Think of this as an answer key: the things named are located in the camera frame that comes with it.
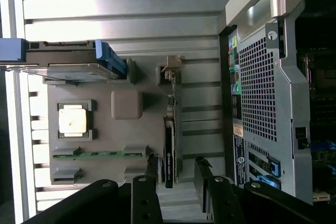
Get hard disk with blue bracket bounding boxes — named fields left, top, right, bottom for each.
left=0, top=37, right=129, bottom=81

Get silver CPU chip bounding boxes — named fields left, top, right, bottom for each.
left=58, top=104, right=88, bottom=137

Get grey plastic parts rack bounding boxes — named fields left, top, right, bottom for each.
left=27, top=55, right=184, bottom=190

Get green motherboard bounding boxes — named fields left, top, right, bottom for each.
left=296, top=47, right=336, bottom=201

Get green RAM stick white label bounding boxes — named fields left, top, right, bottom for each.
left=52, top=151, right=146, bottom=159

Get open grey black PC case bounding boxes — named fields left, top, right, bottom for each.
left=217, top=0, right=336, bottom=206

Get blue card retainer clips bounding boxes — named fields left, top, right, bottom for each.
left=258, top=155, right=283, bottom=190

